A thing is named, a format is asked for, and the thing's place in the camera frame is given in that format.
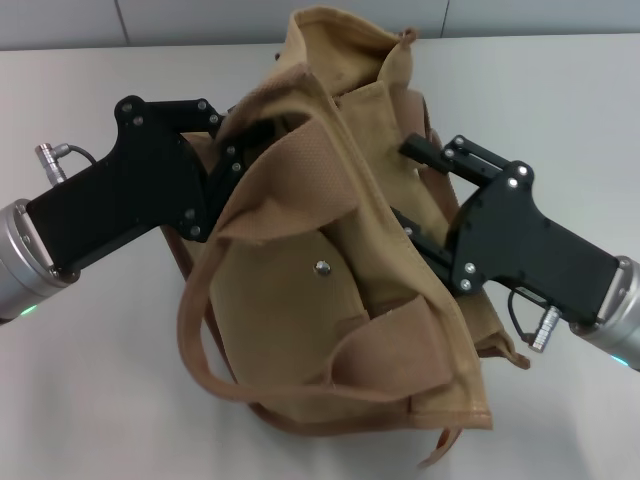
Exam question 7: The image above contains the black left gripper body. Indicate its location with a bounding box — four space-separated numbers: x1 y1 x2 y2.
24 94 212 277

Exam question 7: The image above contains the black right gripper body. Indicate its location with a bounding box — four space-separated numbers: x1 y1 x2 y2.
446 161 620 325

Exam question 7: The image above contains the khaki canvas food bag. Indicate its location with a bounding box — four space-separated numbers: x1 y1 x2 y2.
174 7 532 456

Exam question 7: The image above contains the right gripper cable with plug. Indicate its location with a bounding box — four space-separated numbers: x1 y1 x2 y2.
506 288 560 352

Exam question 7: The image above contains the gripper cable with plug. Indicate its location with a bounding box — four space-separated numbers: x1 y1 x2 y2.
33 141 99 169
506 288 560 352

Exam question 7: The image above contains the left gripper cable with plug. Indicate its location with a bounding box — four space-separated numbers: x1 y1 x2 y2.
33 141 99 169

